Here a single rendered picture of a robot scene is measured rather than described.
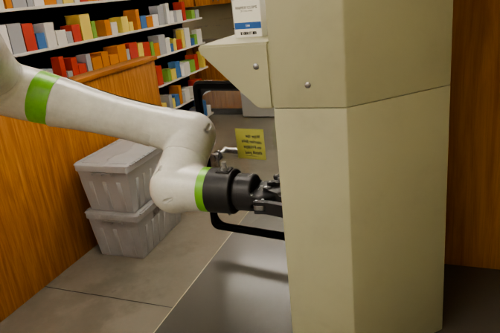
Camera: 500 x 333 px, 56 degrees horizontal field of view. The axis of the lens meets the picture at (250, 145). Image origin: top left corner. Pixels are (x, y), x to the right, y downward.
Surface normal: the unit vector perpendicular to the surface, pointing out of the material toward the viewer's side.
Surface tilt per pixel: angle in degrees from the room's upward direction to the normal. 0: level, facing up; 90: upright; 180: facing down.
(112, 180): 95
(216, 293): 0
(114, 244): 95
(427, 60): 90
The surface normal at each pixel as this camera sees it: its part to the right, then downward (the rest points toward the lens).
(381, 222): 0.41, 0.25
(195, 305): -0.10, -0.95
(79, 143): 0.93, 0.02
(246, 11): -0.44, 0.33
